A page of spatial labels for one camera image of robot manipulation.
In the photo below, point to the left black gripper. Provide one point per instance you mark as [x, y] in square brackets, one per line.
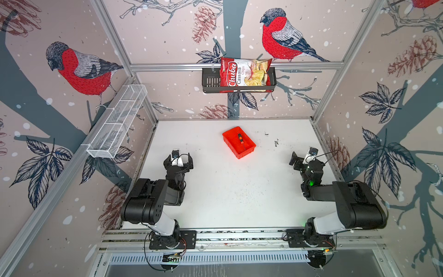
[165, 165]

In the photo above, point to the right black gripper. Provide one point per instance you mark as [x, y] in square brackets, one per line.
[299, 161]

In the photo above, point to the orange black handled screwdriver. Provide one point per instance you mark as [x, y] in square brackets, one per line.
[240, 137]

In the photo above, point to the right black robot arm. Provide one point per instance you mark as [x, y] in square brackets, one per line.
[356, 205]

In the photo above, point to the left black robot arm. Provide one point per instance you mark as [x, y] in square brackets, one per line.
[145, 203]

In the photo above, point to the red plastic bin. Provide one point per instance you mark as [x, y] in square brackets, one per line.
[231, 139]

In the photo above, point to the red cassava chips bag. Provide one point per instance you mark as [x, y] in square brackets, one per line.
[244, 73]

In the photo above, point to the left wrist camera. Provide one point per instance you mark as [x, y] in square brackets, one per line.
[176, 159]

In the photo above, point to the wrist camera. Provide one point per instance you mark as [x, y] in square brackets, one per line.
[176, 159]
[311, 154]

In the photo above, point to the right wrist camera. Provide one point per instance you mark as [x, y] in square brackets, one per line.
[311, 154]

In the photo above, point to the white wire mesh shelf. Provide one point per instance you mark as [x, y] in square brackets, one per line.
[112, 133]

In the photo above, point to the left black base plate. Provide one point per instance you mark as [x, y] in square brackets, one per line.
[181, 240]

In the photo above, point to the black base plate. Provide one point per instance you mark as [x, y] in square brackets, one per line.
[299, 238]
[181, 240]

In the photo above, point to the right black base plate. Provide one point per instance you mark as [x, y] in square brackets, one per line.
[299, 238]

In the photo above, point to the black wall basket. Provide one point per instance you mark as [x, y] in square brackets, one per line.
[211, 83]

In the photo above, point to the aluminium mounting rail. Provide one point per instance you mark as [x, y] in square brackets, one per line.
[237, 239]

